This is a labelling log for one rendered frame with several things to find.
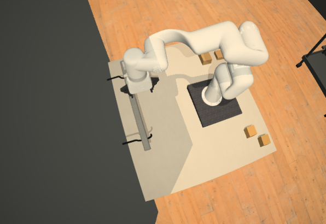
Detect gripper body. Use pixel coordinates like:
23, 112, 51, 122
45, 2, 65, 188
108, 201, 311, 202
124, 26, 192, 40
126, 72, 153, 94

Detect orange cardboard box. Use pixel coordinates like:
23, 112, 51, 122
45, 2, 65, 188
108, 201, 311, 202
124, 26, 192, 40
258, 134, 271, 147
244, 125, 257, 138

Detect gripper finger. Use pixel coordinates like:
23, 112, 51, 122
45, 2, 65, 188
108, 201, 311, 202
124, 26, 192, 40
120, 84, 133, 98
150, 77, 159, 93

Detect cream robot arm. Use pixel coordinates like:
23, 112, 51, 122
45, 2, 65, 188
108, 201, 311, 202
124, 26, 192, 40
122, 21, 269, 106

